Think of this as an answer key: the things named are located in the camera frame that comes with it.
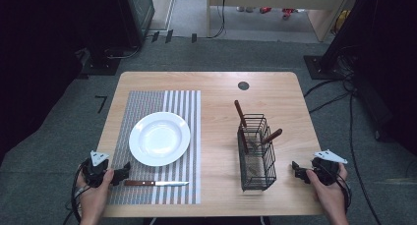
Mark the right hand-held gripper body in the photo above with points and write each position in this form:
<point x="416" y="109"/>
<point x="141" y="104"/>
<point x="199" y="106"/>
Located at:
<point x="326" y="171"/>

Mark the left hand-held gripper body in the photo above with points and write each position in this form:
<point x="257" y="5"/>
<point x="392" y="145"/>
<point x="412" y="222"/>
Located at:
<point x="95" y="174"/>

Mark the person's left hand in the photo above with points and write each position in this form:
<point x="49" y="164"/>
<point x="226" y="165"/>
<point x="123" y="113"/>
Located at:
<point x="93" y="198"/>

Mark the person's right hand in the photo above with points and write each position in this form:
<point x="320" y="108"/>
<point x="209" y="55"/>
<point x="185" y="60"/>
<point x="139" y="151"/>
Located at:
<point x="331" y="198"/>

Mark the white round plate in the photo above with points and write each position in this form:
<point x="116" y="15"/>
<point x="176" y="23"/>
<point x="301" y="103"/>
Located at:
<point x="159" y="139"/>

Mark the striped woven placemat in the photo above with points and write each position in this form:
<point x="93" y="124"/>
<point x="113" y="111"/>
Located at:
<point x="147" y="100"/>

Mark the grey round table grommet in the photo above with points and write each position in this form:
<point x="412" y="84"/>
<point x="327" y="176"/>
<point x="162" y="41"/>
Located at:
<point x="243" y="85"/>

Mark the black stand with square base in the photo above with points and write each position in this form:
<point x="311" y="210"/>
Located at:
<point x="319" y="66"/>

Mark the black stand with flat base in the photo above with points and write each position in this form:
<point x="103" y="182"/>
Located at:
<point x="100" y="66"/>

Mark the red angular object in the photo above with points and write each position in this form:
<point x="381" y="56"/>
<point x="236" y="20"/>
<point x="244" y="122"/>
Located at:
<point x="288" y="12"/>

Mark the dark glass-fronted cabinet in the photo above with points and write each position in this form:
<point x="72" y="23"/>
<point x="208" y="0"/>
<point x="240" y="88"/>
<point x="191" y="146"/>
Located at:
<point x="142" y="12"/>

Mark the small red object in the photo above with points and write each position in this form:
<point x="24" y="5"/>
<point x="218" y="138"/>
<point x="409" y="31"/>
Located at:
<point x="265" y="10"/>

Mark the pair of white shoes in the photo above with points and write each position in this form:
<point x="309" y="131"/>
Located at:
<point x="245" y="9"/>

